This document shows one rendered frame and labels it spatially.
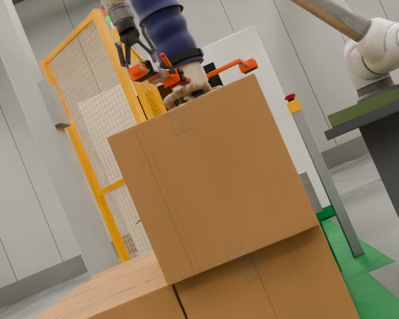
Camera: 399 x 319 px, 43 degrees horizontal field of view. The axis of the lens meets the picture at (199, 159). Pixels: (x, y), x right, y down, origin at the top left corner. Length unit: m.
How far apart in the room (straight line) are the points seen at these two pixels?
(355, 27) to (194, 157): 1.07
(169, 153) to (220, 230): 0.22
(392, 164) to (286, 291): 1.08
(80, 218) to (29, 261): 8.73
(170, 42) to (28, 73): 1.32
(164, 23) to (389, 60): 1.06
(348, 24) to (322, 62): 9.83
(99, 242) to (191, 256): 2.13
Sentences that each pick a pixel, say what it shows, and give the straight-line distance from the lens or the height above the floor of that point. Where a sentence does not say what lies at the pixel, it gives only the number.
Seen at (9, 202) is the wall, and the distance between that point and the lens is 12.13.
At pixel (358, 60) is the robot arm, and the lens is 2.27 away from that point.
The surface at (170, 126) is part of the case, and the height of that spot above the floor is 0.90.
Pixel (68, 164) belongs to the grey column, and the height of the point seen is 1.20.
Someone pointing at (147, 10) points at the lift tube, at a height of 1.62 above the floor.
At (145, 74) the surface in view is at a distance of 1.95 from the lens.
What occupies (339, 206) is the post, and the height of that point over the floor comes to 0.31.
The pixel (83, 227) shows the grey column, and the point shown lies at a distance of 3.38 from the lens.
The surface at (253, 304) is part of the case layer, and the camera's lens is 1.32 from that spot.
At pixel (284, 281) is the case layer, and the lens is 1.31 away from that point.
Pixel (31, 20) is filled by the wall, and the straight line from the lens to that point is 12.54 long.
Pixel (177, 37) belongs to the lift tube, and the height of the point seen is 1.45.
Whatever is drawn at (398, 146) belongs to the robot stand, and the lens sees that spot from 2.25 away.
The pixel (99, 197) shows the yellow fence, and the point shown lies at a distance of 3.90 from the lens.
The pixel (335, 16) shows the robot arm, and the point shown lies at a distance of 2.10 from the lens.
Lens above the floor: 0.74
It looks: 3 degrees up
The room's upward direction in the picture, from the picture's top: 23 degrees counter-clockwise
